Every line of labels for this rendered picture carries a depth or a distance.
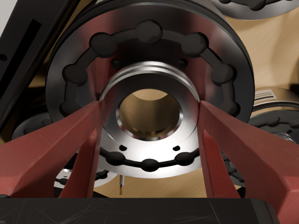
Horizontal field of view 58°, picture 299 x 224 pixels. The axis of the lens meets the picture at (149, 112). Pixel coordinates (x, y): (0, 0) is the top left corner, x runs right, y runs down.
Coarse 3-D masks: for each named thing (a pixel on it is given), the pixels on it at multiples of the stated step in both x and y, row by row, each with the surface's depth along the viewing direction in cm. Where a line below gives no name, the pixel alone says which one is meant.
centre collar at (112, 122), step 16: (112, 80) 12; (128, 80) 12; (144, 80) 12; (160, 80) 12; (176, 80) 12; (112, 96) 12; (176, 96) 12; (192, 96) 12; (112, 112) 13; (192, 112) 13; (112, 128) 13; (128, 128) 14; (176, 128) 13; (192, 128) 13; (128, 144) 14; (144, 144) 14; (160, 144) 14; (176, 144) 14
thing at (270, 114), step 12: (264, 108) 22; (276, 108) 22; (288, 108) 22; (252, 120) 22; (264, 120) 22; (276, 120) 23; (288, 120) 22; (276, 132) 23; (288, 132) 23; (228, 168) 26; (240, 180) 27
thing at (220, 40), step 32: (160, 0) 11; (96, 32) 11; (128, 32) 11; (160, 32) 11; (192, 32) 11; (224, 32) 11; (64, 64) 12; (96, 64) 12; (128, 64) 12; (160, 64) 12; (192, 64) 12; (224, 64) 12; (64, 96) 13; (96, 96) 13; (224, 96) 13; (128, 160) 16; (160, 160) 15; (192, 160) 15
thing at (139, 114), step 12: (132, 96) 16; (168, 96) 16; (120, 108) 13; (132, 108) 15; (144, 108) 16; (156, 108) 16; (168, 108) 15; (132, 120) 14; (144, 120) 15; (156, 120) 15; (168, 120) 14
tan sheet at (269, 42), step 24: (240, 24) 20; (264, 24) 20; (288, 24) 20; (264, 48) 22; (288, 48) 22; (264, 72) 23; (288, 72) 23; (24, 96) 24; (144, 96) 24; (0, 144) 28; (144, 192) 33; (168, 192) 33; (192, 192) 33
